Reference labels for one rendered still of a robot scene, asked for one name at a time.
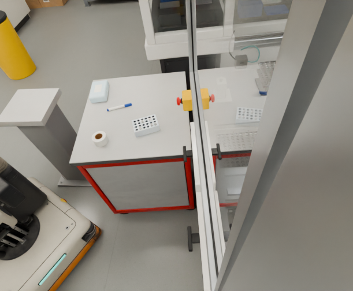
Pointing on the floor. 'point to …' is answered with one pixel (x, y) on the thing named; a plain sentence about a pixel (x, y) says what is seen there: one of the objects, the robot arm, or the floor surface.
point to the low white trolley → (138, 146)
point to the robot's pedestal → (45, 129)
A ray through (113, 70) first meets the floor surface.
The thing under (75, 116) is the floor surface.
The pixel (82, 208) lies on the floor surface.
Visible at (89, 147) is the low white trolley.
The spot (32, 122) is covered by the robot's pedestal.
